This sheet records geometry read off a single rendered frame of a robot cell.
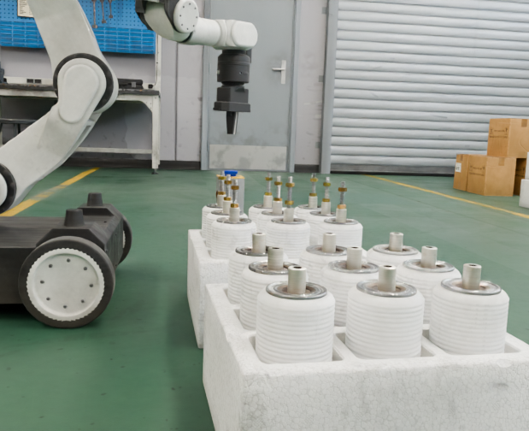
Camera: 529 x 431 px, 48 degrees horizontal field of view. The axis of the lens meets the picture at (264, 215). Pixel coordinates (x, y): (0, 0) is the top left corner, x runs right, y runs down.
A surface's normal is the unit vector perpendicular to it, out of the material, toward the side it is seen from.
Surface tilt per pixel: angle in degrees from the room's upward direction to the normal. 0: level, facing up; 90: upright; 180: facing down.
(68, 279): 90
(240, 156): 90
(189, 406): 0
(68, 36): 90
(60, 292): 90
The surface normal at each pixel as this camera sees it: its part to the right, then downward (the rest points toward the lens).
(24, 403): 0.04, -0.99
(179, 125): 0.15, 0.15
